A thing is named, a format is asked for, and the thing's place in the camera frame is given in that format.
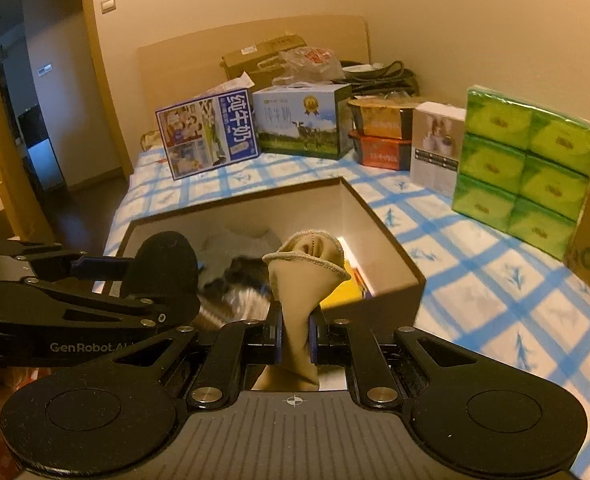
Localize yellowish crumpled bundle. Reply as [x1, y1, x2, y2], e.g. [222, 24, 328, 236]
[139, 129, 168, 152]

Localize wooden headboard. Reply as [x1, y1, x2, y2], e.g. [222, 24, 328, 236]
[137, 15, 370, 153]

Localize black oval pad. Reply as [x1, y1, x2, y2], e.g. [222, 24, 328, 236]
[134, 231, 200, 312]

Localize blue printed milk box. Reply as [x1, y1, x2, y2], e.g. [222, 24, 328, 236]
[155, 86, 260, 181]

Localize brown storage box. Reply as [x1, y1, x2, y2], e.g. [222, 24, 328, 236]
[102, 176, 427, 333]

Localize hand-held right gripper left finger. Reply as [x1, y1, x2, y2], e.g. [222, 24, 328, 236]
[105, 304, 282, 410]

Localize red-orange noodle bowl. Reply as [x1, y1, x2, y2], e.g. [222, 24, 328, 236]
[347, 130, 416, 170]

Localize crumpled plastic bag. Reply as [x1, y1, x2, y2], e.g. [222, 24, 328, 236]
[275, 46, 346, 92]

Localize flat cardboard box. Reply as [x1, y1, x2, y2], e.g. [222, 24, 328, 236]
[220, 34, 308, 92]

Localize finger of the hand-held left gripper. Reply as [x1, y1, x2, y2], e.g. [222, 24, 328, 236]
[0, 276, 202, 333]
[0, 239, 138, 281]

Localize white dog-print box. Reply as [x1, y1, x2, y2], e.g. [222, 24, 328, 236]
[410, 101, 468, 198]

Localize black cabinet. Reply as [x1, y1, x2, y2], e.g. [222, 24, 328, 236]
[17, 104, 66, 192]

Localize stack of green tissue packs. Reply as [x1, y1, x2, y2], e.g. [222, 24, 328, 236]
[451, 85, 590, 261]

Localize yellow sponge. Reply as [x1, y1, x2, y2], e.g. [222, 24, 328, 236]
[320, 280, 373, 314]

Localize blue checked bed sheet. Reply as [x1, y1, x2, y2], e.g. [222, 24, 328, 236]
[102, 147, 590, 476]

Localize dark fabric bag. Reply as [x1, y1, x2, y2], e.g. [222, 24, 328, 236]
[340, 60, 420, 102]

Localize striped sock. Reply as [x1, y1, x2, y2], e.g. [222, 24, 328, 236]
[197, 255, 276, 333]

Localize beige sock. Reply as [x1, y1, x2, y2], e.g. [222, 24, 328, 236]
[252, 230, 352, 392]

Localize green and blue milk carton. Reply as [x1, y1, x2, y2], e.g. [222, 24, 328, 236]
[252, 84, 354, 161]

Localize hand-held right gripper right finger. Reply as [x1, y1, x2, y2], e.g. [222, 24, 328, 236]
[308, 310, 486, 409]

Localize orange stacked boxes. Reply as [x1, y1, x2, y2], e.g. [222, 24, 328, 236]
[347, 97, 418, 138]

